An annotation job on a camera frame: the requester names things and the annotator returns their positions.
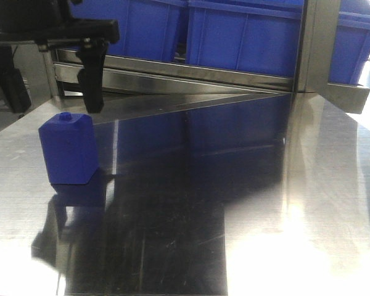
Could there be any blue block part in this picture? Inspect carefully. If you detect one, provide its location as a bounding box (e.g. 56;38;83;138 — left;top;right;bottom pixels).
38;112;99;184

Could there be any blue plastic bin right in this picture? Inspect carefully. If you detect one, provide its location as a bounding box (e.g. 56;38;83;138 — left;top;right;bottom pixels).
329;1;370;85

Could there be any stainless steel shelf rack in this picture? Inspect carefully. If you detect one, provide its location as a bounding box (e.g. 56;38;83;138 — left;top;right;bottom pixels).
43;0;370;115

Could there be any blue plastic bin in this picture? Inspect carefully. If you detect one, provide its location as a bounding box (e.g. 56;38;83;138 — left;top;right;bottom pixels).
329;1;370;85
186;1;302;78
70;1;187;62

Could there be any blue plastic bin middle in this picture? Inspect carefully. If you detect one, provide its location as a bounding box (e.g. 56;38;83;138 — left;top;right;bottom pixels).
186;1;302;78

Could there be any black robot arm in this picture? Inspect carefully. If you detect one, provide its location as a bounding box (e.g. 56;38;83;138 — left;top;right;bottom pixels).
0;1;120;113

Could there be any blue plastic bin left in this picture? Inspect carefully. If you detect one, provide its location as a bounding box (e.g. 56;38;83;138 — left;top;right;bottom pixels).
70;1;187;62

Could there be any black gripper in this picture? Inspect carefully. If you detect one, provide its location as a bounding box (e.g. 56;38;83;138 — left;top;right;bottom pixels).
0;18;120;113

